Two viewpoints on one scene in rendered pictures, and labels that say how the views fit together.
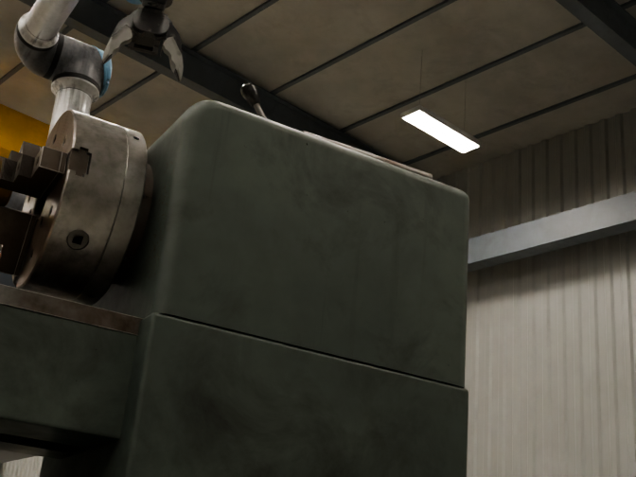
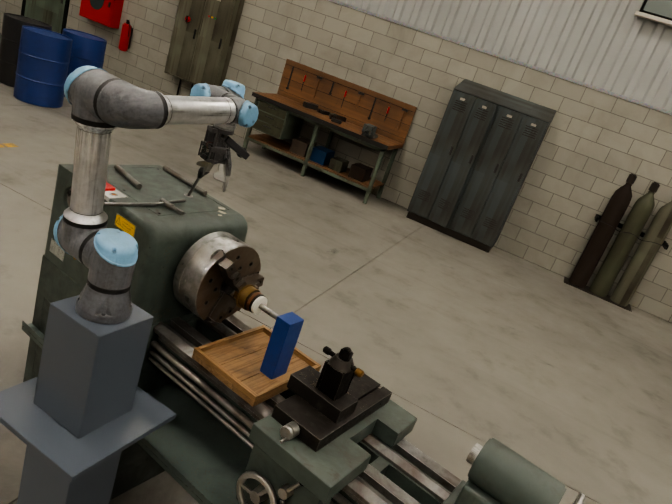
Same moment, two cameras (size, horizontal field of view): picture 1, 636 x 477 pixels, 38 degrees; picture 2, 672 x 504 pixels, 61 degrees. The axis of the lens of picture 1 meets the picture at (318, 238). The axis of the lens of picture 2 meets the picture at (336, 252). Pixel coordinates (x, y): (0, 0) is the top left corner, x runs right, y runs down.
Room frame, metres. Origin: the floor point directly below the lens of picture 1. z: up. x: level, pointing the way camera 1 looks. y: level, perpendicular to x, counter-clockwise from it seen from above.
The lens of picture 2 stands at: (2.16, 2.23, 2.01)
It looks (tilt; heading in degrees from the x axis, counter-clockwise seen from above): 20 degrees down; 238
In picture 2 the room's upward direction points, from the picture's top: 19 degrees clockwise
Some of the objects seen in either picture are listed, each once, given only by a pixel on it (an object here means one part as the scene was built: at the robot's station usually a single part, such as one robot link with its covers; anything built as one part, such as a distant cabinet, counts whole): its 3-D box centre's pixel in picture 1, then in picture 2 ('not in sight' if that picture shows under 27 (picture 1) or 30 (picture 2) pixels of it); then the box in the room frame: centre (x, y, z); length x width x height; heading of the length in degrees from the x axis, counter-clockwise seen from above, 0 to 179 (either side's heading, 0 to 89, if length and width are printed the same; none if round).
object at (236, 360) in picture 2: not in sight; (258, 361); (1.34, 0.66, 0.89); 0.36 x 0.30 x 0.04; 29
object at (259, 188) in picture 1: (270, 278); (147, 236); (1.68, 0.08, 1.06); 0.59 x 0.48 x 0.39; 119
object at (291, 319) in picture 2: not in sight; (281, 345); (1.30, 0.73, 1.00); 0.08 x 0.06 x 0.23; 29
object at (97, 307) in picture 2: not in sight; (106, 294); (1.90, 0.73, 1.15); 0.15 x 0.15 x 0.10
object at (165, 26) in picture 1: (150, 19); (217, 145); (1.59, 0.38, 1.55); 0.09 x 0.08 x 0.12; 15
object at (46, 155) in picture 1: (42, 170); (252, 282); (1.35, 0.45, 1.09); 0.12 x 0.11 x 0.05; 29
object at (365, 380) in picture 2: not in sight; (336, 403); (1.19, 0.97, 0.95); 0.43 x 0.18 x 0.04; 29
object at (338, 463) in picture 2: not in sight; (339, 427); (1.18, 1.03, 0.90); 0.53 x 0.30 x 0.06; 29
